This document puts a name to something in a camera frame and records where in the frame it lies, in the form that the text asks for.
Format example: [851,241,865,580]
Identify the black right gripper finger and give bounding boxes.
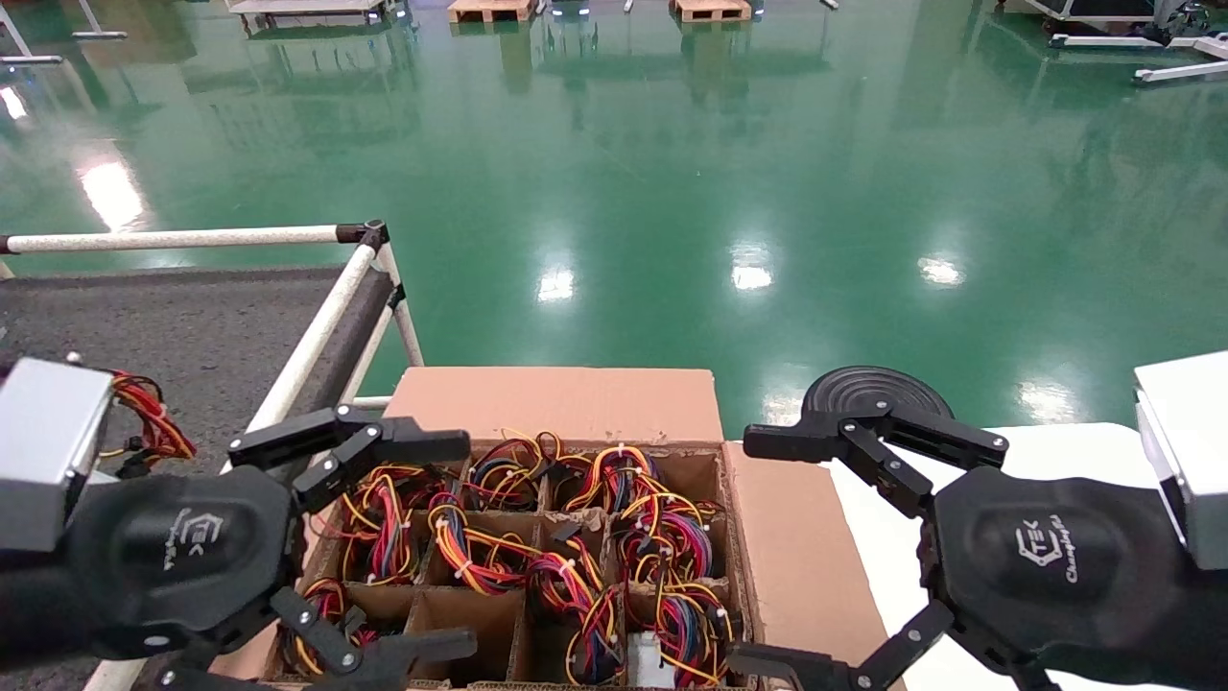
[744,392,1010,519]
[726,600,1061,691]

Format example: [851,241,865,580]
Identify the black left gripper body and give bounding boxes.
[0,467,295,673]

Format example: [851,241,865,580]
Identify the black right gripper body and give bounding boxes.
[916,467,1228,691]

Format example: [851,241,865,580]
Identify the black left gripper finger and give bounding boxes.
[228,405,472,514]
[158,585,478,691]

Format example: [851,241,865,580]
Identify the power supply with coloured wires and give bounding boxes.
[312,468,423,586]
[566,585,629,686]
[628,581,740,688]
[427,489,538,596]
[468,430,562,512]
[283,579,385,678]
[552,443,673,514]
[379,463,466,510]
[96,369,198,476]
[528,537,615,615]
[614,494,725,586]

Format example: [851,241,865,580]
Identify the brown cardboard divider box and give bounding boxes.
[206,366,908,691]

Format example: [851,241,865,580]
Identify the black round ribbed disc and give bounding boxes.
[801,366,956,430]

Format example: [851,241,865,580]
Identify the grey conveyor belt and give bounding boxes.
[0,267,399,691]

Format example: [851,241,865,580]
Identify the grey metal platform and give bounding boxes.
[227,0,409,28]

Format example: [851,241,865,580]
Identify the wooden pallet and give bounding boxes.
[672,0,752,23]
[448,0,536,24]

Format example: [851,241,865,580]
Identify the white metal stand base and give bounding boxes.
[1049,34,1228,85]

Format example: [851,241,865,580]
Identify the dark machine cart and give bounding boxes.
[998,0,1215,39]

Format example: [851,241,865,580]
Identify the grey metal stand legs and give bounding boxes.
[0,0,128,66]

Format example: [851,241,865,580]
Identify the white pipe frame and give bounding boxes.
[0,220,425,691]

